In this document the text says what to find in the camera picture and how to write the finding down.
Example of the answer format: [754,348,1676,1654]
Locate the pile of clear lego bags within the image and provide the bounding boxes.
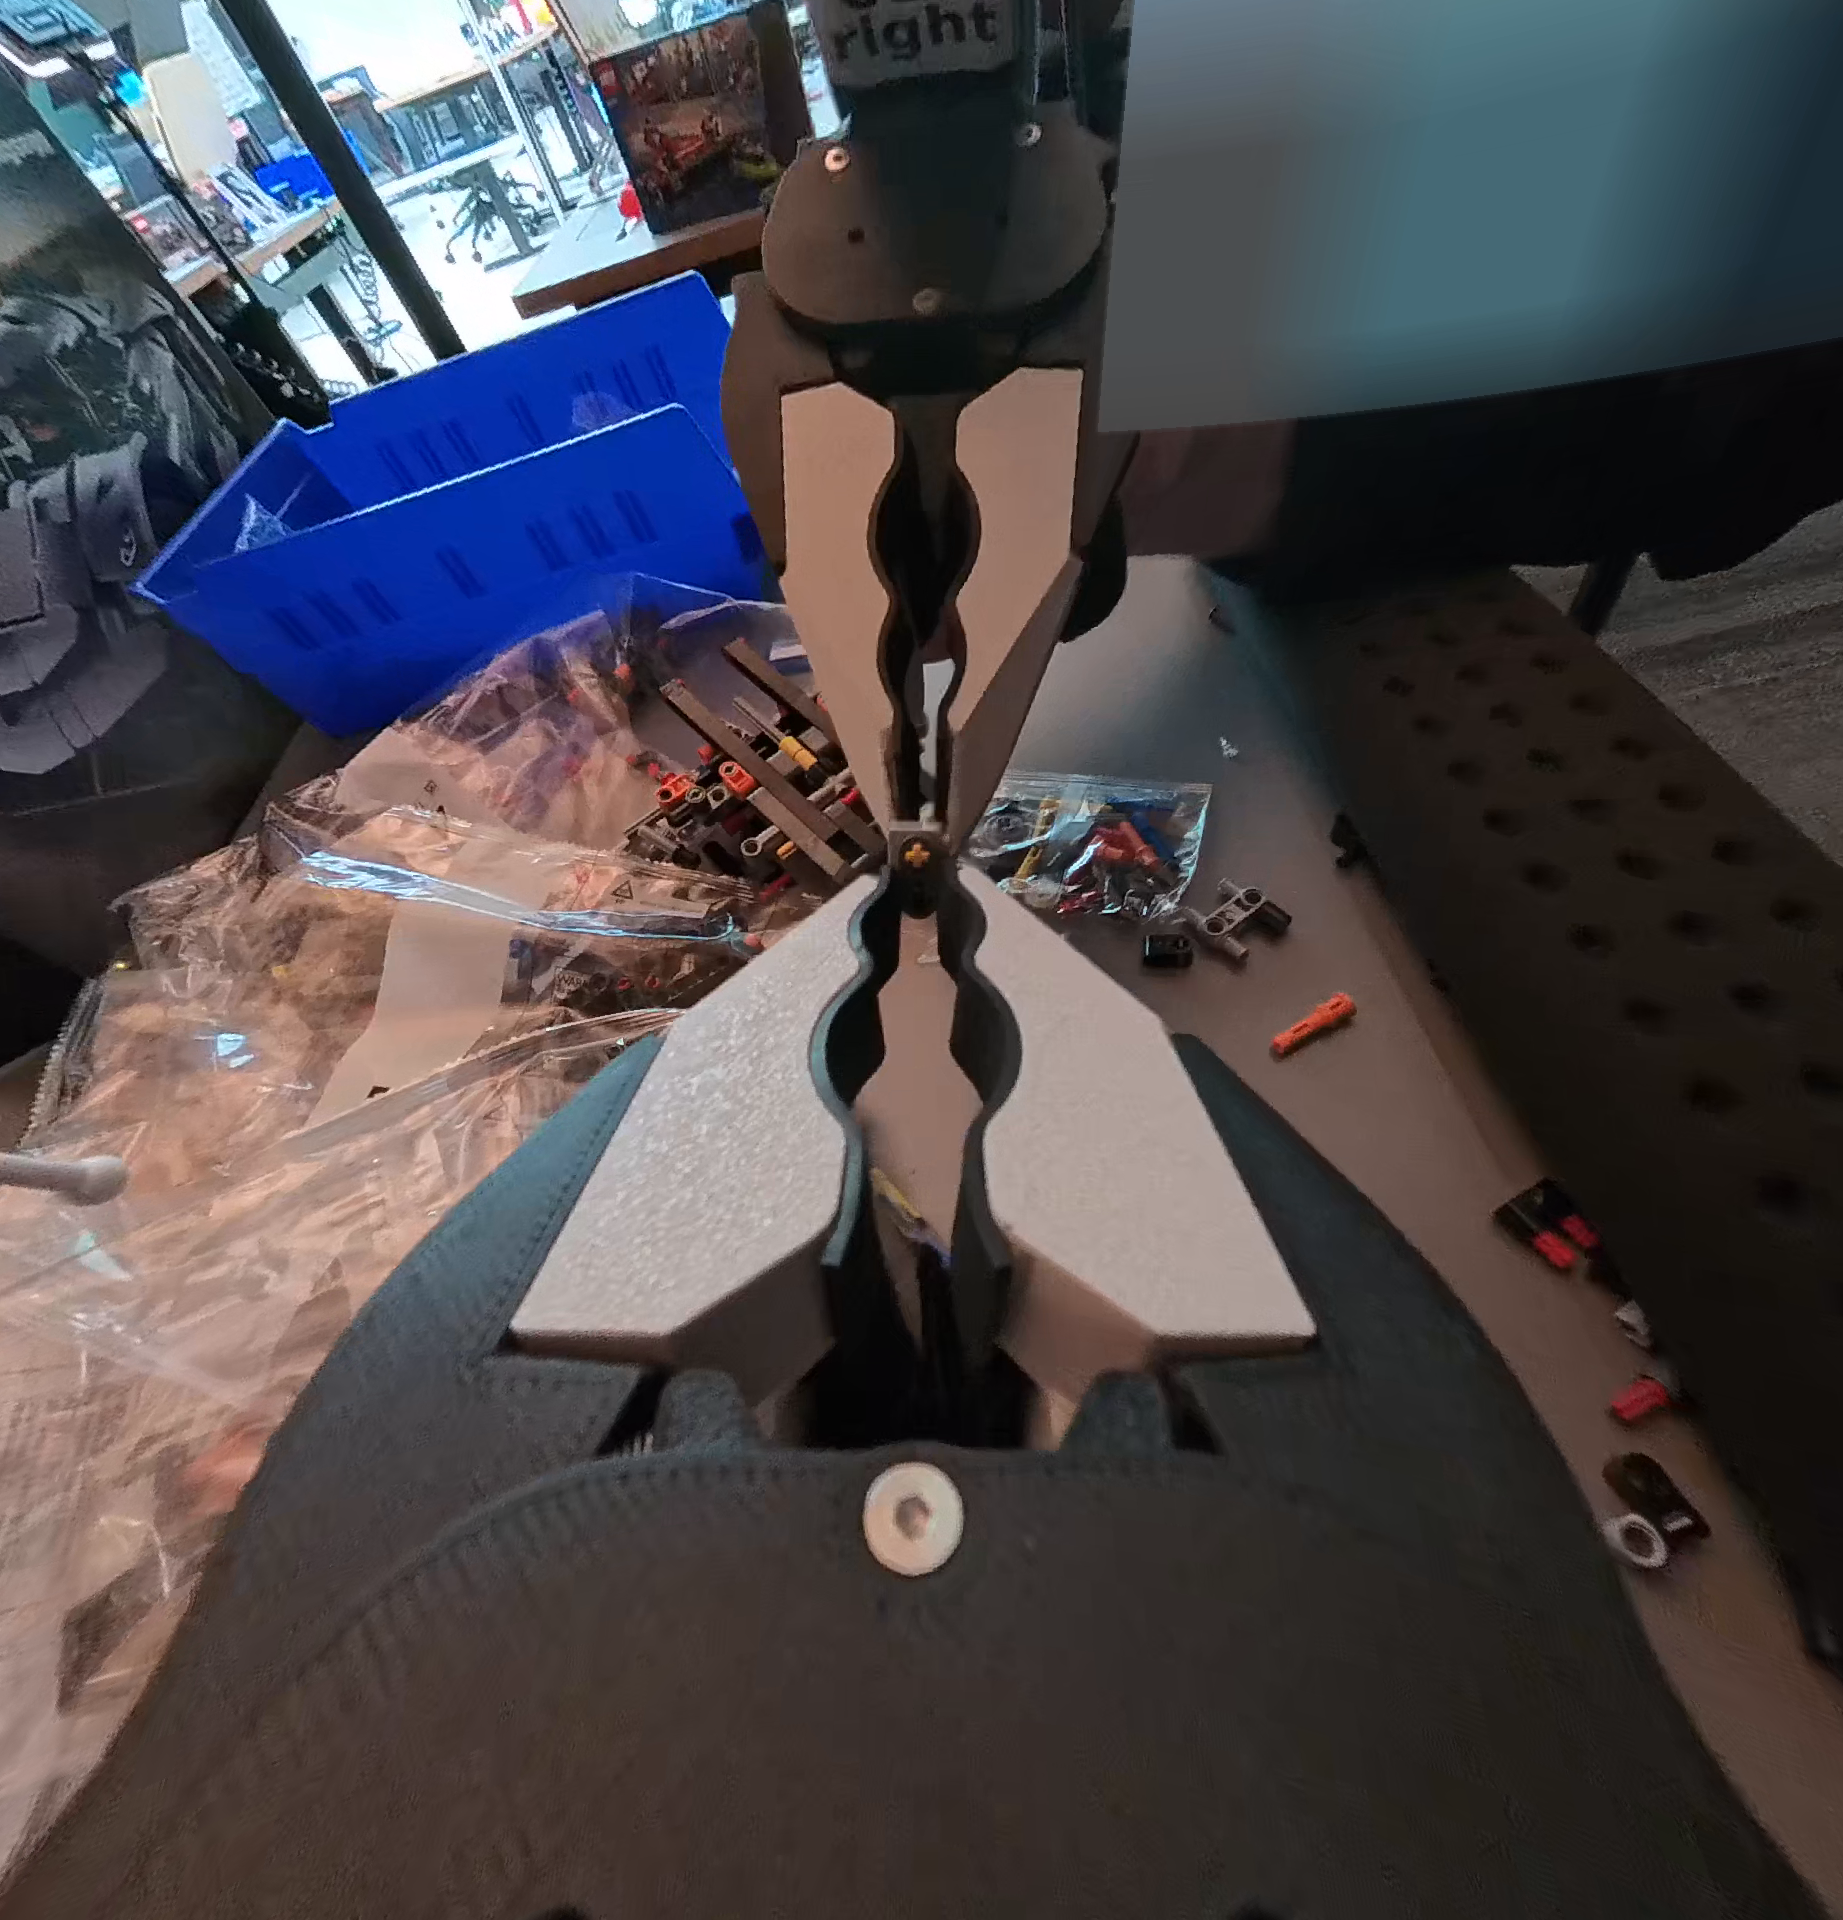
[0,577,863,1877]

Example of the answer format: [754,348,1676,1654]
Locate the dark lego set box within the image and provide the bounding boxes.
[0,30,309,932]

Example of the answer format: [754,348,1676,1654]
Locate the blue plastic bin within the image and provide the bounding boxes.
[252,271,734,519]
[133,405,779,738]

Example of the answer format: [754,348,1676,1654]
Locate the black perforated pad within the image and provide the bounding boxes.
[1312,561,1843,1668]

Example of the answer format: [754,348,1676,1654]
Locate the heap of loose lego parts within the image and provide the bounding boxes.
[862,1162,959,1352]

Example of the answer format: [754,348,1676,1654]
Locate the background wooden table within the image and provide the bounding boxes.
[511,201,774,319]

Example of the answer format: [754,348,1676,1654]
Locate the person's right forearm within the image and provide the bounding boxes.
[1222,336,1843,589]

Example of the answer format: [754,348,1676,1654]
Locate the small zip bag of pins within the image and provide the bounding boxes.
[967,772,1214,919]

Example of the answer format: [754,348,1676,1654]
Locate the small grey lego assembly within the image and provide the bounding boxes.
[882,816,954,923]

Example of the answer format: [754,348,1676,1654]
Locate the grey double-hole lego connector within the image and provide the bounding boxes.
[1183,877,1295,962]

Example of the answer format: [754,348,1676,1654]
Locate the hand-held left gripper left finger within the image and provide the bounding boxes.
[507,875,880,1433]

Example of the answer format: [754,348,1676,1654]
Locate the colourful lego set box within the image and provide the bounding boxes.
[601,13,809,233]

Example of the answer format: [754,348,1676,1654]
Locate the person's right hand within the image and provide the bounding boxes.
[1126,433,1289,563]

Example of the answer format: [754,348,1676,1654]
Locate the dark grey lego chassis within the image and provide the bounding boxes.
[621,637,885,903]

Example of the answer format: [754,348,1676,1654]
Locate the black connector with white pin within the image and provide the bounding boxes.
[1601,1454,1709,1576]

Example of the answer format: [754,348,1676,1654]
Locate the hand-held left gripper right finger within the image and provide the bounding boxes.
[943,868,1320,1442]

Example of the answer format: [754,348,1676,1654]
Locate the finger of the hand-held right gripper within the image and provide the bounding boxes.
[928,366,1090,834]
[778,375,924,834]

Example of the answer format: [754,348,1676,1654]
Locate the black lego piece, red pins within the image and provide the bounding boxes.
[1494,1177,1605,1275]

